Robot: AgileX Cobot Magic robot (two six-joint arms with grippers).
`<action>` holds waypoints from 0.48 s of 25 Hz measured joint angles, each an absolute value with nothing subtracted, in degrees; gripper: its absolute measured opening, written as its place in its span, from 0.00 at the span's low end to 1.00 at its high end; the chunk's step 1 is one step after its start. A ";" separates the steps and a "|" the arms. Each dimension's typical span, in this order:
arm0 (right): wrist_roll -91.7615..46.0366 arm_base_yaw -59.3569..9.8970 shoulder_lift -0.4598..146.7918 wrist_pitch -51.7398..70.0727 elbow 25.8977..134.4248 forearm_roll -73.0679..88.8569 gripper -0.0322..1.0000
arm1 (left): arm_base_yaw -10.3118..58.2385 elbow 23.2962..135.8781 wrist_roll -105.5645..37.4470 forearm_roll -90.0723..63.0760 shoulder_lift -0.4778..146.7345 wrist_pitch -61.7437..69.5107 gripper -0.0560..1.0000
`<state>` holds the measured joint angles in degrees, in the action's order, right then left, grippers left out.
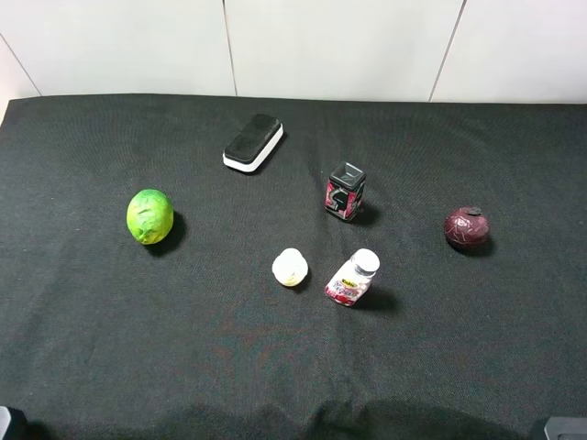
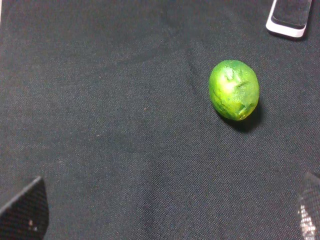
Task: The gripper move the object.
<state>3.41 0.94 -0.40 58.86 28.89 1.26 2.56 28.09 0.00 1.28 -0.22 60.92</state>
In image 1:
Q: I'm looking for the dark purple round fruit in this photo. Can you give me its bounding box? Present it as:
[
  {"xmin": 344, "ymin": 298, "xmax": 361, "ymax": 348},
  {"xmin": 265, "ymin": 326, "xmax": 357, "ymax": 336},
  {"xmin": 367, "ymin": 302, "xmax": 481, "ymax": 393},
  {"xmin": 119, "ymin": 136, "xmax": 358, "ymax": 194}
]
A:
[{"xmin": 443, "ymin": 206, "xmax": 490, "ymax": 249}]

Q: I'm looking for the grey object bottom right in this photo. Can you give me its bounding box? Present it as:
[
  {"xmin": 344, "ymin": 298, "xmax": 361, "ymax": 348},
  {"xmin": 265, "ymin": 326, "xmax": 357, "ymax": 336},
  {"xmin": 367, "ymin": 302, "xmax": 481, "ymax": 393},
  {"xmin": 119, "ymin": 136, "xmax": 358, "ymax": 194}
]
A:
[{"xmin": 544, "ymin": 417, "xmax": 587, "ymax": 440}]

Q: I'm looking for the grey object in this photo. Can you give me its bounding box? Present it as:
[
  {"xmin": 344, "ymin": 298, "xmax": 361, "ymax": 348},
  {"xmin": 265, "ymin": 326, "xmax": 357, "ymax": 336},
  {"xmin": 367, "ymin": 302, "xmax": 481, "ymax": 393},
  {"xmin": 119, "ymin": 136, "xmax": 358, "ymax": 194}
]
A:
[
  {"xmin": 544, "ymin": 417, "xmax": 587, "ymax": 440},
  {"xmin": 0, "ymin": 406, "xmax": 12, "ymax": 440}
]

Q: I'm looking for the grey object bottom left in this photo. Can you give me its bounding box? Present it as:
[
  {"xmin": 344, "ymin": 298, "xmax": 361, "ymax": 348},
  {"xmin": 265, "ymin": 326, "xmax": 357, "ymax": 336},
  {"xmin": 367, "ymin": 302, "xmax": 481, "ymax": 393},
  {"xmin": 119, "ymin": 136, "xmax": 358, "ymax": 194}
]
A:
[{"xmin": 0, "ymin": 406, "xmax": 12, "ymax": 440}]

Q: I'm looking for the white round garlic bulb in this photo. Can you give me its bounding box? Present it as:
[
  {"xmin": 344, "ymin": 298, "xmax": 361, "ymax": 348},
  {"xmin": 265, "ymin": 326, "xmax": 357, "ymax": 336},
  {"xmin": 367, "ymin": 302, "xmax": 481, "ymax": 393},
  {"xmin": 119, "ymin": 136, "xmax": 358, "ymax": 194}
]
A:
[{"xmin": 271, "ymin": 247, "xmax": 309, "ymax": 288}]

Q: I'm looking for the black red gum box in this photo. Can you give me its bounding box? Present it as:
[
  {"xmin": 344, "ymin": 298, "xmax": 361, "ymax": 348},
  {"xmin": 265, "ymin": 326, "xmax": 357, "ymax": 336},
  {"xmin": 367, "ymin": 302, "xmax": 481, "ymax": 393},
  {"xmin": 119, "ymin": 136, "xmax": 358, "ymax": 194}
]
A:
[{"xmin": 324, "ymin": 161, "xmax": 366, "ymax": 222}]

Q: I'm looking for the small white-capped candy bottle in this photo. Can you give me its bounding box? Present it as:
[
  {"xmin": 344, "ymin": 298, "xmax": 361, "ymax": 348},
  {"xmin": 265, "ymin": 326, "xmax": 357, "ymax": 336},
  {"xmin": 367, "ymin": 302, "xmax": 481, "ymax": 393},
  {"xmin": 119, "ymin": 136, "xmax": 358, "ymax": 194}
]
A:
[{"xmin": 325, "ymin": 248, "xmax": 380, "ymax": 307}]

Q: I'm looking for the black and white eraser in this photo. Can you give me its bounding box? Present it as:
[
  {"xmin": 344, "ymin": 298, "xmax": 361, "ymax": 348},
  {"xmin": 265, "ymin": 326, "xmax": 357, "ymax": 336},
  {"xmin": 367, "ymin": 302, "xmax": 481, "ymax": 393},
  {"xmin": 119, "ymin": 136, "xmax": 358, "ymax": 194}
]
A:
[{"xmin": 222, "ymin": 114, "xmax": 284, "ymax": 173}]

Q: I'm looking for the green lime fruit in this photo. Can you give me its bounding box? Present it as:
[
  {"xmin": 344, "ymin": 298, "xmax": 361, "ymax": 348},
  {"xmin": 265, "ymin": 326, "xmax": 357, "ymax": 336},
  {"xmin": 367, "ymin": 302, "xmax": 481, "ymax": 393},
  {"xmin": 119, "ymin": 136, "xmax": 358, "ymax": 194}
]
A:
[{"xmin": 127, "ymin": 189, "xmax": 174, "ymax": 246}]

